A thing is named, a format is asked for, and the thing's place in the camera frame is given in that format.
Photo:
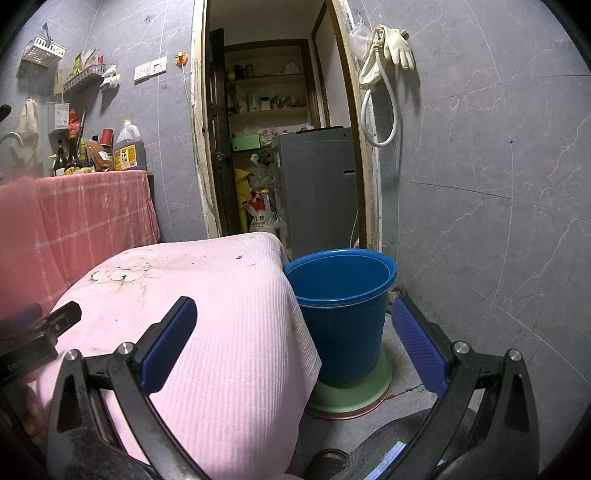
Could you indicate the pink checked cloth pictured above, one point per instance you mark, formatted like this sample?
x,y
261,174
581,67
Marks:
x,y
83,217

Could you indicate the pink floral tablecloth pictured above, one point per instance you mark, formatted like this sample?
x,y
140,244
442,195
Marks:
x,y
207,346

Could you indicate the grey refrigerator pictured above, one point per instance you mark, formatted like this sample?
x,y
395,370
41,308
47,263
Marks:
x,y
318,194

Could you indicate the wooden shelf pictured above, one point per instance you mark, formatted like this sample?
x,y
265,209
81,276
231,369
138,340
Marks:
x,y
268,78

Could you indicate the large cooking oil jug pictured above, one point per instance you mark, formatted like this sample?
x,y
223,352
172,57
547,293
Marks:
x,y
129,152

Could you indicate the green plastic basin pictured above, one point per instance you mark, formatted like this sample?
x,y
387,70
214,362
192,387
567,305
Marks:
x,y
355,397

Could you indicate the yellow bag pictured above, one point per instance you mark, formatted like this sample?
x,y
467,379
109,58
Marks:
x,y
242,198

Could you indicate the red cup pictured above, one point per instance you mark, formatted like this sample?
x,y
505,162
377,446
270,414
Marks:
x,y
106,138

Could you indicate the cream rubber glove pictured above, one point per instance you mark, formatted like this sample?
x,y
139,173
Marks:
x,y
399,48
369,69

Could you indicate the row of seasoning packets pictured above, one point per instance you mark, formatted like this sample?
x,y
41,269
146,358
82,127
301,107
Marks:
x,y
87,62

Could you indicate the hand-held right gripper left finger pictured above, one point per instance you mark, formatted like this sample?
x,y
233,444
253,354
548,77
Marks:
x,y
168,341

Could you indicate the wooden board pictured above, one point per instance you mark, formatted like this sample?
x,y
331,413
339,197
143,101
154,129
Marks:
x,y
58,82

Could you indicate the orange plug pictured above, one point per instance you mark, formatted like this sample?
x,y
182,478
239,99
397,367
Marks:
x,y
181,58

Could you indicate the grey wall rack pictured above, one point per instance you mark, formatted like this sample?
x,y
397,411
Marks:
x,y
83,81

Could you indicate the dark glass bottle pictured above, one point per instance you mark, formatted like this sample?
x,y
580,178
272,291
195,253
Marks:
x,y
73,159

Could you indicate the blue plastic bucket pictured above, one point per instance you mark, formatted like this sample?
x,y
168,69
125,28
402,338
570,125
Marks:
x,y
341,318

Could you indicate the white wall switch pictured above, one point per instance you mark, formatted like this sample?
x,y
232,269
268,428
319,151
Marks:
x,y
141,72

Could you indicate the beige towel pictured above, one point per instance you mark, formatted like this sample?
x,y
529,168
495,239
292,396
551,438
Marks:
x,y
27,129

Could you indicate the person's left hand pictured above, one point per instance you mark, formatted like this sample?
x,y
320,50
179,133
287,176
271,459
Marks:
x,y
36,415

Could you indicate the orange red plastic bag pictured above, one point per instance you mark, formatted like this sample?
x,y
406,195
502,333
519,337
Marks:
x,y
72,124

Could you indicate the white and red sack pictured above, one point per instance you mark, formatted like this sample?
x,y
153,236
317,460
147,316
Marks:
x,y
263,217

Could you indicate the dark wooden door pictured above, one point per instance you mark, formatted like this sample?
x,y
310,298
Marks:
x,y
224,138

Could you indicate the clear plastic bag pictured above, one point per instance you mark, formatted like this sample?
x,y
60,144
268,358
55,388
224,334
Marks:
x,y
360,39

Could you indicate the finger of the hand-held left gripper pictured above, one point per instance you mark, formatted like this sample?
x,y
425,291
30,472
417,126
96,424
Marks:
x,y
21,314
64,321

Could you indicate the green box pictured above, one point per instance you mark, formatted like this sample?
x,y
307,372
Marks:
x,y
245,144

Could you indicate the wooden door frame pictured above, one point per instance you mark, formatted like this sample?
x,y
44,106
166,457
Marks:
x,y
201,138

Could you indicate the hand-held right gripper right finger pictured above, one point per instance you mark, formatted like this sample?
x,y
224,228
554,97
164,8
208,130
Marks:
x,y
418,341

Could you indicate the perforated metal utensil holder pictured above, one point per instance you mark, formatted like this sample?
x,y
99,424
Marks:
x,y
58,117

